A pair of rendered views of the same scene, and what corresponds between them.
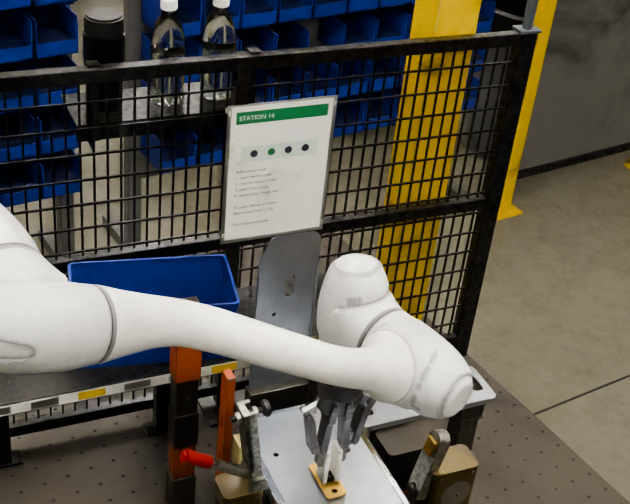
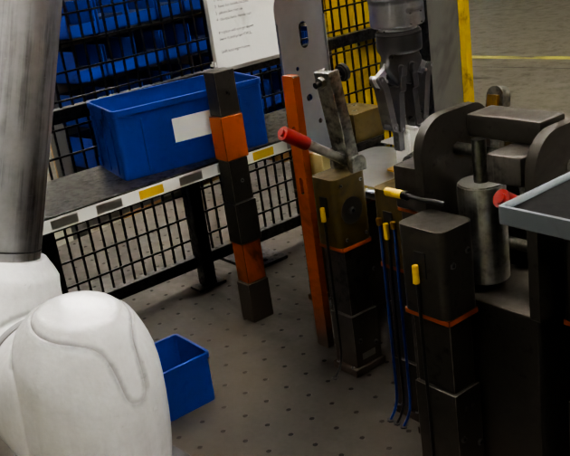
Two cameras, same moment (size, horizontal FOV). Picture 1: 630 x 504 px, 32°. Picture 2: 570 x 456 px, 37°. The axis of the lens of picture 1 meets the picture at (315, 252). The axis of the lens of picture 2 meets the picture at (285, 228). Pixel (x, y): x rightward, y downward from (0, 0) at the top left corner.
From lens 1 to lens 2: 0.99 m
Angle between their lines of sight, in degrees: 15
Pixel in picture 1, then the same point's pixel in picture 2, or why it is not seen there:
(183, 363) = (230, 136)
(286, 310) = (307, 63)
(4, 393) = (66, 206)
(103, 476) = (175, 324)
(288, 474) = (372, 179)
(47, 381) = (104, 192)
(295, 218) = (272, 42)
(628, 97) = (441, 88)
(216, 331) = not seen: outside the picture
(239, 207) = (223, 32)
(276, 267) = (289, 13)
